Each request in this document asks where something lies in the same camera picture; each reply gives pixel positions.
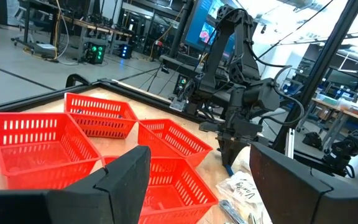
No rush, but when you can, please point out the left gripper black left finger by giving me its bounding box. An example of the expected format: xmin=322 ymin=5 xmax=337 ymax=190
xmin=0 ymin=145 xmax=152 ymax=224

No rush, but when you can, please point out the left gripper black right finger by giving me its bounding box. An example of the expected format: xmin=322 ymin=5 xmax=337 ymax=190
xmin=249 ymin=143 xmax=358 ymax=224

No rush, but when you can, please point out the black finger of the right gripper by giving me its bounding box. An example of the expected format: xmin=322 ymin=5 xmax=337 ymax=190
xmin=233 ymin=141 xmax=250 ymax=166
xmin=218 ymin=139 xmax=234 ymax=167

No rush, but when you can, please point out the vanity pack clear plastic bag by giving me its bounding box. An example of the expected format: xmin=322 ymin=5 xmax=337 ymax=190
xmin=215 ymin=169 xmax=262 ymax=218

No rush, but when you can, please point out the red plastic slotted basket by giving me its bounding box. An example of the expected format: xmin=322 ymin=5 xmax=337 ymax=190
xmin=0 ymin=111 xmax=103 ymax=191
xmin=137 ymin=118 xmax=214 ymax=169
xmin=101 ymin=154 xmax=219 ymax=224
xmin=63 ymin=92 xmax=139 ymax=140

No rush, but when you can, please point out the black computer with green lights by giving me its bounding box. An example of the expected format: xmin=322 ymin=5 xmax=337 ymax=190
xmin=173 ymin=73 xmax=190 ymax=96
xmin=85 ymin=42 xmax=108 ymax=65

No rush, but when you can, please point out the cluttered work table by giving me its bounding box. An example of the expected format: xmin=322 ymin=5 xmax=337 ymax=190
xmin=310 ymin=96 xmax=358 ymax=152

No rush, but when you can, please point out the large blue display screen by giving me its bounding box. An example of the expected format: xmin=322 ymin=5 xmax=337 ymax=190
xmin=183 ymin=0 xmax=241 ymax=60

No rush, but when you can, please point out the black computer with blue lights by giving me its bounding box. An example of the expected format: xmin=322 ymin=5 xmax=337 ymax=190
xmin=119 ymin=43 xmax=134 ymax=60

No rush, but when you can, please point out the wooden workbench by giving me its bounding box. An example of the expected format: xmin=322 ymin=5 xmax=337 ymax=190
xmin=57 ymin=14 xmax=135 ymax=62

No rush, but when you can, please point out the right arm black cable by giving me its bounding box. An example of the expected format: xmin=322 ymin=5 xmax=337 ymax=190
xmin=258 ymin=64 xmax=305 ymax=127

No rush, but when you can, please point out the black arched bracket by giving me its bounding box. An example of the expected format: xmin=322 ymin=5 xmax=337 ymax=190
xmin=65 ymin=73 xmax=92 ymax=88

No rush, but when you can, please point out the black metal table frame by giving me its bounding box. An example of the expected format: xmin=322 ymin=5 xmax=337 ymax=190
xmin=0 ymin=0 xmax=358 ymax=156

